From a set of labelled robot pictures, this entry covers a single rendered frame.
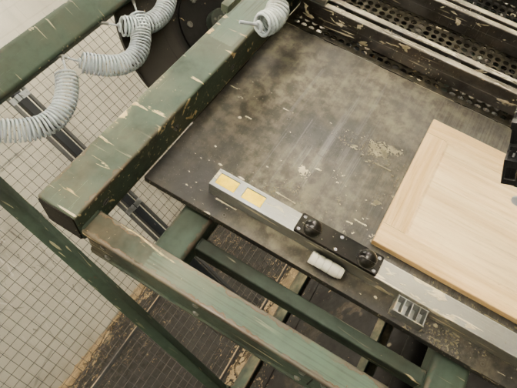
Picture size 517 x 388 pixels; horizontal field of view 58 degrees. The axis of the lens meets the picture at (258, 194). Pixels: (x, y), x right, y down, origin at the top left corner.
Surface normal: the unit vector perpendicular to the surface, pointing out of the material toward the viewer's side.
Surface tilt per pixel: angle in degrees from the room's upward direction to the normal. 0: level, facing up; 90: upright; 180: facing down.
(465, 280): 53
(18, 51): 90
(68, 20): 90
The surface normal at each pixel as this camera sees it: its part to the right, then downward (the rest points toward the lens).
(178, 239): 0.11, -0.51
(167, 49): 0.61, -0.11
